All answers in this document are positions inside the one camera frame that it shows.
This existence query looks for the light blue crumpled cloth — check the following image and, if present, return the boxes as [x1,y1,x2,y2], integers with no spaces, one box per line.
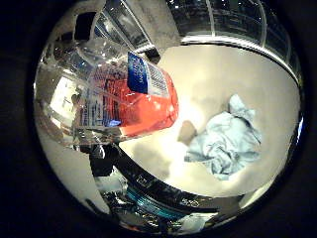
[183,93,263,181]

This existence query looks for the clear spray bottle red liquid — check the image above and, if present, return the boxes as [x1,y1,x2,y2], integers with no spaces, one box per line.
[34,49,180,147]

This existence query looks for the teal bin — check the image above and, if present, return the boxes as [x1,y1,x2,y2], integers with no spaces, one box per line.
[126,186,186,220]

